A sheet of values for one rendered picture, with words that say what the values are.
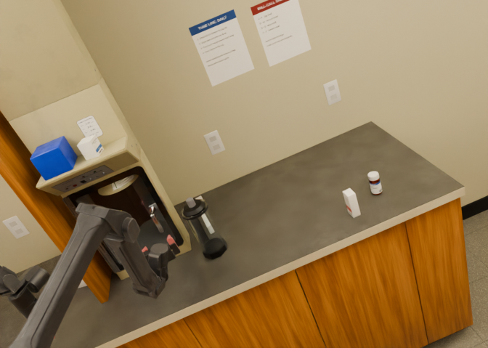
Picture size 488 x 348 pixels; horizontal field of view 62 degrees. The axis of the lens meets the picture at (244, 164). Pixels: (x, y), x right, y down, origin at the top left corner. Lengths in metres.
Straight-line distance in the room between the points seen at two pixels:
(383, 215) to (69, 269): 1.09
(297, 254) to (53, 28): 1.10
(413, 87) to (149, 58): 1.32
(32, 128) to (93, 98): 0.23
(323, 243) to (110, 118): 0.87
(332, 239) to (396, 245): 0.29
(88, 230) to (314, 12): 1.40
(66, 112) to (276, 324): 1.12
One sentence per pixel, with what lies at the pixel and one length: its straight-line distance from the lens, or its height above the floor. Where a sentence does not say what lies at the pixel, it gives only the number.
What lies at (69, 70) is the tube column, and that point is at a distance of 1.44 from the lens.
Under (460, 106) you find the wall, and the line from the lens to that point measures 2.50.
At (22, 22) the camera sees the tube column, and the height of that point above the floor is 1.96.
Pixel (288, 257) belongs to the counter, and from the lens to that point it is 1.51.
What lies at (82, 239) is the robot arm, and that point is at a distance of 0.93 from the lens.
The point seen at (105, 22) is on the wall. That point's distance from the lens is 1.83.
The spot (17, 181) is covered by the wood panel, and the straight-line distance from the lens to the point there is 1.52.
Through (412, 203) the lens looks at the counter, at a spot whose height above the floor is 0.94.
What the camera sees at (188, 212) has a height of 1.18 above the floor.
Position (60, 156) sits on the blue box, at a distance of 1.43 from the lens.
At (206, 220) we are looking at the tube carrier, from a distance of 1.55.
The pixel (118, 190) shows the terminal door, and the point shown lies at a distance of 1.57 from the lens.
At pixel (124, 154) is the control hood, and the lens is 1.40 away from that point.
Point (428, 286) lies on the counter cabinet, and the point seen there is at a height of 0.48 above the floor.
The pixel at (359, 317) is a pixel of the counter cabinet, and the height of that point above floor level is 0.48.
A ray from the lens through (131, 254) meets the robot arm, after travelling 1.13.
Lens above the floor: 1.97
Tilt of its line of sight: 29 degrees down
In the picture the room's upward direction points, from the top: 22 degrees counter-clockwise
